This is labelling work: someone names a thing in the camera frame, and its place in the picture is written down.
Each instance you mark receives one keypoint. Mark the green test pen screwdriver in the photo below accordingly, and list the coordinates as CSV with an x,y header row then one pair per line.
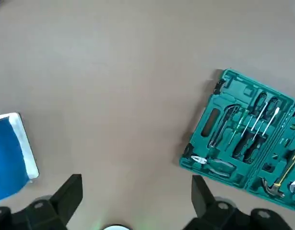
x,y
239,125

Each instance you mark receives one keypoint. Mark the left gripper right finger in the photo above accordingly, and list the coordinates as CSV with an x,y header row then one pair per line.
x,y
202,198

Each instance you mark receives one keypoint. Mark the white box with blue pad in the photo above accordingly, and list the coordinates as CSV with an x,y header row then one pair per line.
x,y
5,155

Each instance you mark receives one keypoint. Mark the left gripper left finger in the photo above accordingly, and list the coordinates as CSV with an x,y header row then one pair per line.
x,y
65,196

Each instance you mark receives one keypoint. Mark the green plastic toolbox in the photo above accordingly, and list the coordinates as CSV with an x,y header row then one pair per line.
x,y
236,83

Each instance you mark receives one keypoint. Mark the black silver utility knife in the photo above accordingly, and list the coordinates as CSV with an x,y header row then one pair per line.
x,y
220,129

